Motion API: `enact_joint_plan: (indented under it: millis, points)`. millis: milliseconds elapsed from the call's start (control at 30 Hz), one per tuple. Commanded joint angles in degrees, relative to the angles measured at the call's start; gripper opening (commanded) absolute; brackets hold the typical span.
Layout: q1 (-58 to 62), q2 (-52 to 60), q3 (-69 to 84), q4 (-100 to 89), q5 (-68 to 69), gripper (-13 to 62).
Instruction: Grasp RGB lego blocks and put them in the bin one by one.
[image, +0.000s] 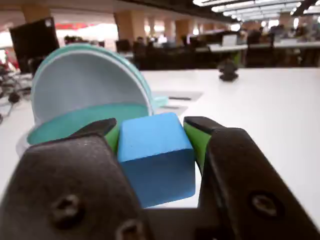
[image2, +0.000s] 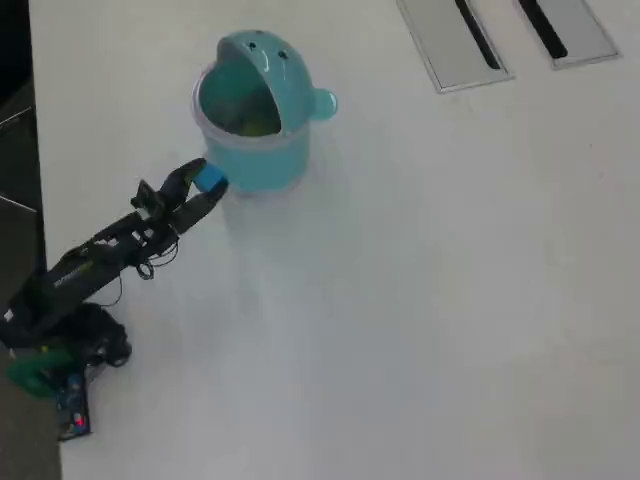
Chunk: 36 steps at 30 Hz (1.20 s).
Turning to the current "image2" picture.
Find green table clamp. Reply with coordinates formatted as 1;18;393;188
4;347;71;399

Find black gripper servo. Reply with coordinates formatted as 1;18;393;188
133;157;230;247

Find thin black servo wires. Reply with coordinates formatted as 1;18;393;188
102;239;180;307

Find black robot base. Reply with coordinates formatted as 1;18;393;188
44;302;134;369

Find silver table cable hatch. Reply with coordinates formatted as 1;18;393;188
396;0;515;95
512;0;623;71

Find teal whale-shaped bin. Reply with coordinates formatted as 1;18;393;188
189;29;340;197

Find blue lego block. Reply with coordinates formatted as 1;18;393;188
193;163;227;193

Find blue controller circuit board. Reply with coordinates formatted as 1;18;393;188
55;372;94;441

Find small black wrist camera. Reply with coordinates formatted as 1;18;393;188
130;180;166;219

